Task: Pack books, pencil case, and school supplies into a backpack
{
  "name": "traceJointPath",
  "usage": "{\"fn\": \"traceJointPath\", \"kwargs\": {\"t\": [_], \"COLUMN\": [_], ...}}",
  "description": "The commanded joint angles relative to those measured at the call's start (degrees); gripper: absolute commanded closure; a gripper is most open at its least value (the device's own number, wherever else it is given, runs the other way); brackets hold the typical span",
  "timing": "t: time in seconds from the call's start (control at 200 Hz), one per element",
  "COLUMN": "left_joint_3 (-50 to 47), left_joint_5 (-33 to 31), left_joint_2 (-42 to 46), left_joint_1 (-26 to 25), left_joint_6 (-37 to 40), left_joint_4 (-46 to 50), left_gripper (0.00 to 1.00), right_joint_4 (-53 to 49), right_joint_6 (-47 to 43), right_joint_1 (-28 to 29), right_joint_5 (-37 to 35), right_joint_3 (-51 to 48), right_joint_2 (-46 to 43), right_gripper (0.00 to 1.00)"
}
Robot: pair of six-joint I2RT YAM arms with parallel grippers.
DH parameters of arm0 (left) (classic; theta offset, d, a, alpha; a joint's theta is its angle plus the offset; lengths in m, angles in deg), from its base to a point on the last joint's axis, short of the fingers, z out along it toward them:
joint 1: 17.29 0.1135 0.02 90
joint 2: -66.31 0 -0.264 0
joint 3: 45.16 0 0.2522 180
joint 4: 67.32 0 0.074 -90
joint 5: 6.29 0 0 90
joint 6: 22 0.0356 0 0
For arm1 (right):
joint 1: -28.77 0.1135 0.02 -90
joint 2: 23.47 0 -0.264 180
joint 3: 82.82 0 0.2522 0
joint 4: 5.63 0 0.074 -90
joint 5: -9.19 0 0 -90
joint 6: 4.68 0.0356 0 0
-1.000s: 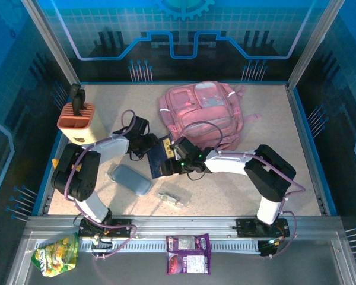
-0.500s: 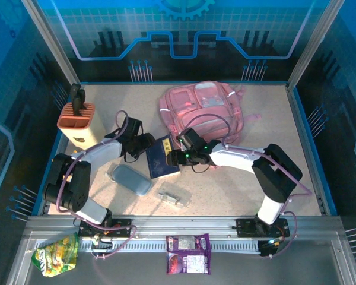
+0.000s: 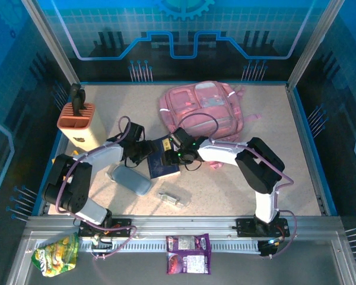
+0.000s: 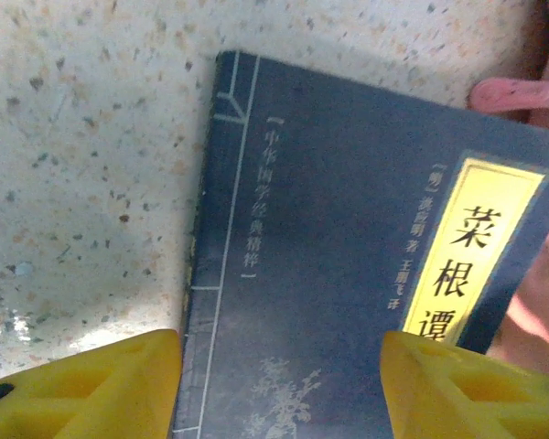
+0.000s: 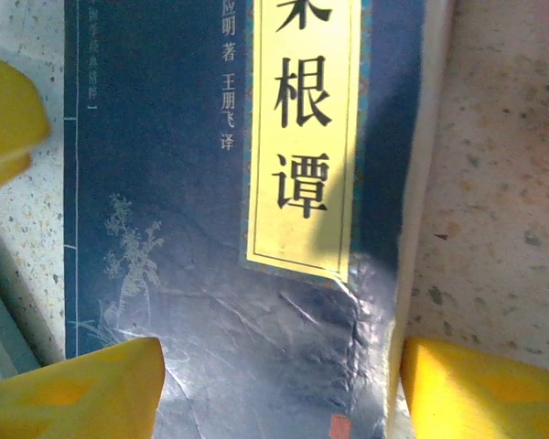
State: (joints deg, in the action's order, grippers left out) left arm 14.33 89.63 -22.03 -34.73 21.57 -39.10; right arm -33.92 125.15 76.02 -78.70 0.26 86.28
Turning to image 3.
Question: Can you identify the aluminium frame rail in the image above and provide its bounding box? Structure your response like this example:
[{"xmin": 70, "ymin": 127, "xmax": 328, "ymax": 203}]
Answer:
[{"xmin": 26, "ymin": 215, "xmax": 344, "ymax": 234}]

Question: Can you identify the green chips bag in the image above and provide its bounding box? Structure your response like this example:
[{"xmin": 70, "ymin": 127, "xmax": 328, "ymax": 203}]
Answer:
[{"xmin": 31, "ymin": 232, "xmax": 80, "ymax": 277}]

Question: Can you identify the thin black left gripper cable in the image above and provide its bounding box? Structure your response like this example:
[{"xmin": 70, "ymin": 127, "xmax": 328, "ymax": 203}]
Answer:
[{"xmin": 123, "ymin": 157, "xmax": 141, "ymax": 169}]

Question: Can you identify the black controller box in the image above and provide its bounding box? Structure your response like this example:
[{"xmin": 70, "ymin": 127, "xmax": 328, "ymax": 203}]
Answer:
[{"xmin": 257, "ymin": 238, "xmax": 283, "ymax": 258}]

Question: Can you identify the cream knife block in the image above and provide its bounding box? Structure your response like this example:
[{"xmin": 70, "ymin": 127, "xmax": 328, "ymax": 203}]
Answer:
[{"xmin": 56, "ymin": 102, "xmax": 107, "ymax": 151}]

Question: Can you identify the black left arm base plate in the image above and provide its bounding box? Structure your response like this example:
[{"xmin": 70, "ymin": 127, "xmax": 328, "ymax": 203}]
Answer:
[{"xmin": 78, "ymin": 217, "xmax": 134, "ymax": 238}]

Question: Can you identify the slotted grey cable duct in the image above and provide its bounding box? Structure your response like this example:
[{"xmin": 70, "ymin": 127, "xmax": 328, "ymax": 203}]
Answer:
[{"xmin": 77, "ymin": 237, "xmax": 262, "ymax": 254}]

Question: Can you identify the pink school backpack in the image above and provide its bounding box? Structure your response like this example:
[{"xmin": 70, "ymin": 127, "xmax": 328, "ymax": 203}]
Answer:
[{"xmin": 158, "ymin": 80, "xmax": 263, "ymax": 170}]

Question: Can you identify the yellow snack bag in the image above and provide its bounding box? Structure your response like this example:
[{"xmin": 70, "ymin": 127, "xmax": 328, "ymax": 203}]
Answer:
[{"xmin": 51, "ymin": 150, "xmax": 79, "ymax": 164}]

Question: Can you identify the black knife handle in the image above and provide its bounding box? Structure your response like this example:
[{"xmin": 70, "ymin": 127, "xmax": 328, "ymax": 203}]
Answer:
[
  {"xmin": 77, "ymin": 88, "xmax": 87, "ymax": 110},
  {"xmin": 69, "ymin": 83, "xmax": 81, "ymax": 117}
]

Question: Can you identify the clear plastic supplies bag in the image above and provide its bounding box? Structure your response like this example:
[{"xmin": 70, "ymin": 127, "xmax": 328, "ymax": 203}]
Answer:
[{"xmin": 157, "ymin": 181, "xmax": 193, "ymax": 208}]

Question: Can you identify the thin black right gripper cable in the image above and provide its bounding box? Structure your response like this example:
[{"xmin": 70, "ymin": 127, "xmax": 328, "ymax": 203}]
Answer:
[{"xmin": 183, "ymin": 159, "xmax": 205, "ymax": 172}]

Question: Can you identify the purple snack bag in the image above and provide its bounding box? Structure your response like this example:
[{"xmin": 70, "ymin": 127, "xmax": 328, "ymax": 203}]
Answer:
[{"xmin": 165, "ymin": 233, "xmax": 211, "ymax": 276}]

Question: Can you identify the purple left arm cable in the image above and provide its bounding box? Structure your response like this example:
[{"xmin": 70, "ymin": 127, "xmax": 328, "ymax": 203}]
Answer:
[{"xmin": 55, "ymin": 115, "xmax": 137, "ymax": 261}]

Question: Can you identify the grey-blue pencil case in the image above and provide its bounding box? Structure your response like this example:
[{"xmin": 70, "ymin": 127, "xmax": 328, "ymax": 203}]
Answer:
[{"xmin": 105, "ymin": 164, "xmax": 152, "ymax": 197}]

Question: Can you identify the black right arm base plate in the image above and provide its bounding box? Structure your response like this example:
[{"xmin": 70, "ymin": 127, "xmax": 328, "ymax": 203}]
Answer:
[{"xmin": 235, "ymin": 217, "xmax": 291, "ymax": 238}]

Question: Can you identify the dark blue book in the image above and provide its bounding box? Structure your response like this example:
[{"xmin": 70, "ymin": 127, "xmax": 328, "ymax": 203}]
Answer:
[{"xmin": 147, "ymin": 135, "xmax": 181, "ymax": 179}]

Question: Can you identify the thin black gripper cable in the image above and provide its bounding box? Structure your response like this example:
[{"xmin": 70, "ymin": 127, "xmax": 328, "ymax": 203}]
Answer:
[
  {"xmin": 123, "ymin": 157, "xmax": 141, "ymax": 169},
  {"xmin": 183, "ymin": 159, "xmax": 205, "ymax": 172}
]

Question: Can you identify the aluminium frame post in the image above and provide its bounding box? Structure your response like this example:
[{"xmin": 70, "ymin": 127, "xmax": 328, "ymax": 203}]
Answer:
[
  {"xmin": 20, "ymin": 0, "xmax": 81, "ymax": 87},
  {"xmin": 285, "ymin": 0, "xmax": 347, "ymax": 91}
]

